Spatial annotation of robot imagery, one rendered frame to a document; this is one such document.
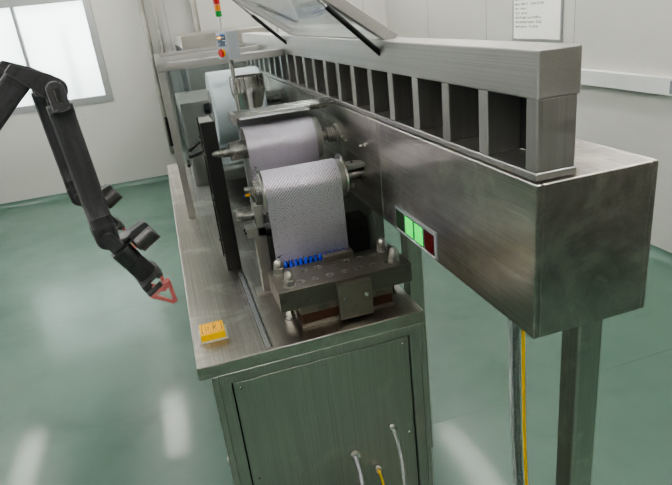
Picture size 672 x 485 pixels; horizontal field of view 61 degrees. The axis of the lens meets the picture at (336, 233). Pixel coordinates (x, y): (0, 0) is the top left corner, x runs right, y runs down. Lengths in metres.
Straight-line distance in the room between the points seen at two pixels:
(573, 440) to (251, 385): 0.83
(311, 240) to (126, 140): 5.65
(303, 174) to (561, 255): 0.89
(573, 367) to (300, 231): 0.87
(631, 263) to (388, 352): 0.80
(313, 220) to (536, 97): 0.95
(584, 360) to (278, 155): 1.13
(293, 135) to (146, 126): 5.40
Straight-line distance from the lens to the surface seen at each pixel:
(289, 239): 1.76
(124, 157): 7.34
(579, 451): 1.50
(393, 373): 1.78
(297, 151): 1.95
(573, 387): 1.39
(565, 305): 1.14
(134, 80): 7.21
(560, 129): 1.03
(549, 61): 0.99
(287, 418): 1.75
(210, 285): 2.05
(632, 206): 1.16
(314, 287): 1.62
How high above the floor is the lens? 1.75
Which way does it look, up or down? 21 degrees down
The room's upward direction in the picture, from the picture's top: 7 degrees counter-clockwise
